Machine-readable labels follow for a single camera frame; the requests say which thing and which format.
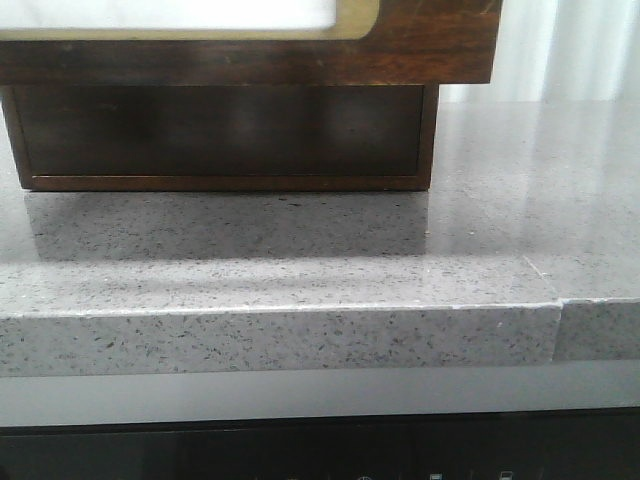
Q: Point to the white drawer handle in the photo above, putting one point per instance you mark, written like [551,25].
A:
[158,14]

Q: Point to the wooden drawer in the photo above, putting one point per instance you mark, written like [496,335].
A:
[216,131]
[411,43]

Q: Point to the dark wooden drawer cabinet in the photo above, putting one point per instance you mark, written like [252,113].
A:
[419,180]

